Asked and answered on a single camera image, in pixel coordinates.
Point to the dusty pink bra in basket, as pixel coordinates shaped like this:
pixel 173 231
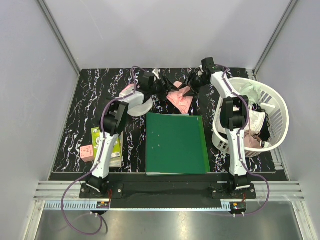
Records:
pixel 254 141

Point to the lime green book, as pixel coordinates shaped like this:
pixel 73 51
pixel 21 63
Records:
pixel 95 135

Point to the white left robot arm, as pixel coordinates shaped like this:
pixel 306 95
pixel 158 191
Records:
pixel 111 124

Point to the white laundry basket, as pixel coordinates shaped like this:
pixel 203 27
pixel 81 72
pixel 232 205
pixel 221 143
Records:
pixel 270 101

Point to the white mesh laundry bag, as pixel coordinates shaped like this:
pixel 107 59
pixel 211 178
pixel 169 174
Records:
pixel 137 106

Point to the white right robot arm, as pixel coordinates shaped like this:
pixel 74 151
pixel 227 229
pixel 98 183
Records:
pixel 234 116

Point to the green ring binder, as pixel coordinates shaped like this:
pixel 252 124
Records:
pixel 175 145

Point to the white bra in basket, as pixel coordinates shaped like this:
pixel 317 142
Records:
pixel 256 120

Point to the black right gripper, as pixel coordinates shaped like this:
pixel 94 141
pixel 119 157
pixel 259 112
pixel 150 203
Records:
pixel 191 76

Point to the pink small box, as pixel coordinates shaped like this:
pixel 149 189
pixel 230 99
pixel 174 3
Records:
pixel 87 153

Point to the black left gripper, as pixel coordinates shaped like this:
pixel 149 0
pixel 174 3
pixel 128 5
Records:
pixel 168 87

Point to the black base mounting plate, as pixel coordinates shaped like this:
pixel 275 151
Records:
pixel 213 185

